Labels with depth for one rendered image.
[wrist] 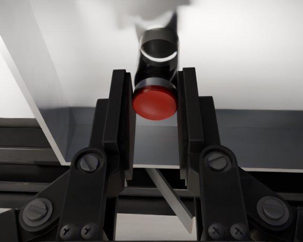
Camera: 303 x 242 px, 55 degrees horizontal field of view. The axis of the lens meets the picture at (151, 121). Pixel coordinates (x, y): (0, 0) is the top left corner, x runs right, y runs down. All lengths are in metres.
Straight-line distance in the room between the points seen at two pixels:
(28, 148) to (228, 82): 0.15
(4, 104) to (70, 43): 0.08
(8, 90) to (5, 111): 0.03
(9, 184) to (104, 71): 0.16
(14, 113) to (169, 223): 0.23
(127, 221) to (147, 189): 0.13
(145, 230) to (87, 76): 0.27
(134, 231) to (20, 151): 0.22
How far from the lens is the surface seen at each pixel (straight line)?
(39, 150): 0.23
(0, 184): 0.30
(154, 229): 0.40
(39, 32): 0.17
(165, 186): 0.22
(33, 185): 0.29
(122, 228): 0.41
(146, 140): 0.20
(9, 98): 0.23
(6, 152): 0.25
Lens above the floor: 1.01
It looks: 40 degrees down
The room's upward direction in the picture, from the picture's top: 175 degrees counter-clockwise
